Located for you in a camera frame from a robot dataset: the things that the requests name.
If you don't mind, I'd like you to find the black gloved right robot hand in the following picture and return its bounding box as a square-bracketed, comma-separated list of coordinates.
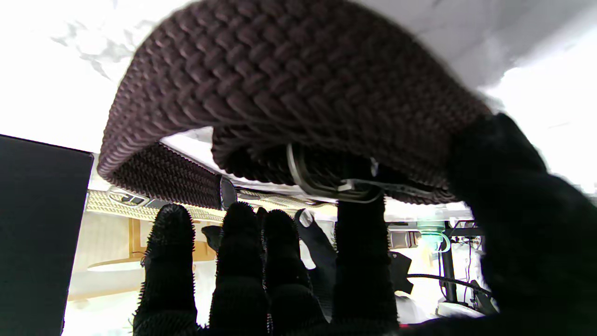
[133, 112, 597, 336]

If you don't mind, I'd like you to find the black belt storage box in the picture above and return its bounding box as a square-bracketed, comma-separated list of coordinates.
[0, 134, 95, 336]

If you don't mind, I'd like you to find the dark brown woven belt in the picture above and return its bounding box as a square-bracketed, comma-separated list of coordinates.
[97, 0, 493, 210]

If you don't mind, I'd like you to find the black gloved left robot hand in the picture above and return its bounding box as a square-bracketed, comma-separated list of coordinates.
[294, 208, 337, 322]

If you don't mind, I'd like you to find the beige woven belt double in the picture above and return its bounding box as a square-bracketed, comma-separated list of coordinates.
[86, 187, 337, 223]

